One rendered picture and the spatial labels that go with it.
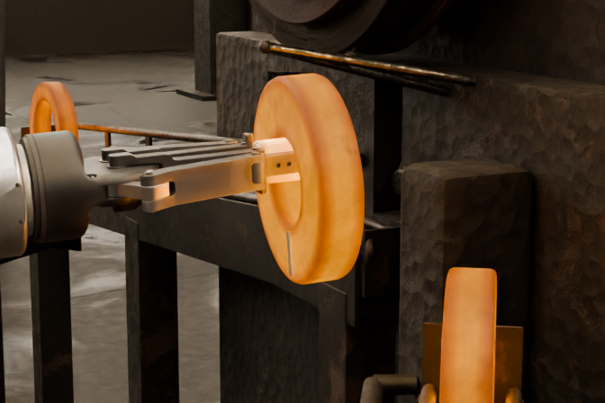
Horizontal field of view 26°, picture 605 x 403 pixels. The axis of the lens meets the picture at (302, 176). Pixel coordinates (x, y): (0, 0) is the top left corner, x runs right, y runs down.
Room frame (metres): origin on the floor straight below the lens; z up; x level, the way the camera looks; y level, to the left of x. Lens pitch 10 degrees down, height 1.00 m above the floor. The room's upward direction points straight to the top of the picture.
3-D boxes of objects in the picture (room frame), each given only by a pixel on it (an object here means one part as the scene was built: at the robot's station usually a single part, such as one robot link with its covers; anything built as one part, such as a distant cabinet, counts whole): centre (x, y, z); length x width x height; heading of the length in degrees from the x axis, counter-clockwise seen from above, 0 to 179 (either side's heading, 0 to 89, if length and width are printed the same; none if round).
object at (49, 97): (2.35, 0.45, 0.65); 0.18 x 0.03 x 0.18; 29
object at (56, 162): (0.89, 0.15, 0.84); 0.09 x 0.08 x 0.07; 110
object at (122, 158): (0.90, 0.08, 0.84); 0.11 x 0.01 x 0.04; 109
